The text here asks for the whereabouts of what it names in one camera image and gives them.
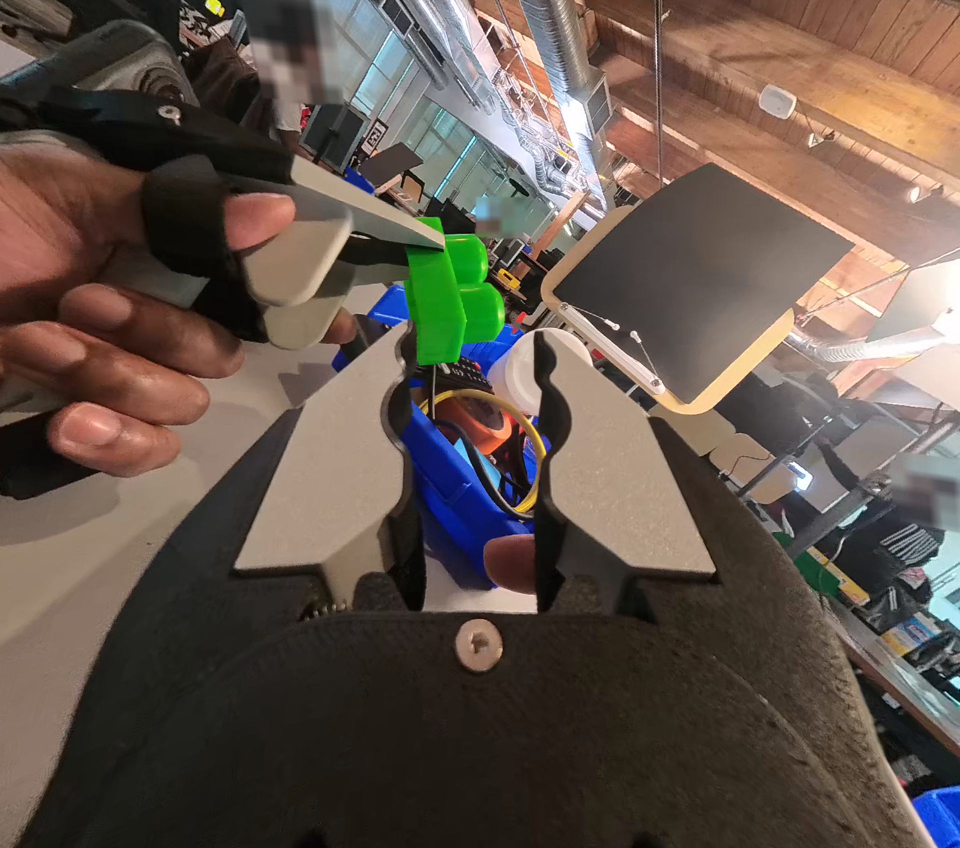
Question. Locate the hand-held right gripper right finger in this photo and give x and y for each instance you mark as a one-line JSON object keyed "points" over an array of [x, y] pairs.
{"points": [[622, 496]]}

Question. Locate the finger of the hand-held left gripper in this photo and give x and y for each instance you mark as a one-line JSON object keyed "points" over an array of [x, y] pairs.
{"points": [[300, 327], [330, 203]]}

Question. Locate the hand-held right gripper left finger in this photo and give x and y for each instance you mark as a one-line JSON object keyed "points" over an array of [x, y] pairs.
{"points": [[330, 488]]}

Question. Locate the green plastic block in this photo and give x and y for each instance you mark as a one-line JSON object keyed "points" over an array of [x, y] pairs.
{"points": [[439, 308]]}

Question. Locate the person's right hand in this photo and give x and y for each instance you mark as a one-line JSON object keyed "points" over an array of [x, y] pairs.
{"points": [[514, 563]]}

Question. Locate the person's left hand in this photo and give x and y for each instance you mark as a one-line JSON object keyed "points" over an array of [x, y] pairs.
{"points": [[60, 226]]}

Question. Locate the blue plastic bin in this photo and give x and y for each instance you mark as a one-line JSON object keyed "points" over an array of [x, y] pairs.
{"points": [[450, 488]]}

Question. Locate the light blue flat block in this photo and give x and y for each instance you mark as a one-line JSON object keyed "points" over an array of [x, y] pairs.
{"points": [[486, 467]]}

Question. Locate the orange tape roll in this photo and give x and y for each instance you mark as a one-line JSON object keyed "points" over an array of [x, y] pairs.
{"points": [[480, 424]]}

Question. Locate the metal ceiling conduit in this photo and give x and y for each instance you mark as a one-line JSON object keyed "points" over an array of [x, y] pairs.
{"points": [[658, 76]]}

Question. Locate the studio light panel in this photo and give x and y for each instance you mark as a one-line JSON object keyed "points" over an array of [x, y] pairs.
{"points": [[922, 301]]}

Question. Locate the white ceiling access point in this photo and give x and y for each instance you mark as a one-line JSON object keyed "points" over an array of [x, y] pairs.
{"points": [[776, 101]]}

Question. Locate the black board with wooden frame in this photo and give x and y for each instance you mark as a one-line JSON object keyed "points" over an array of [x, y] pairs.
{"points": [[697, 278]]}

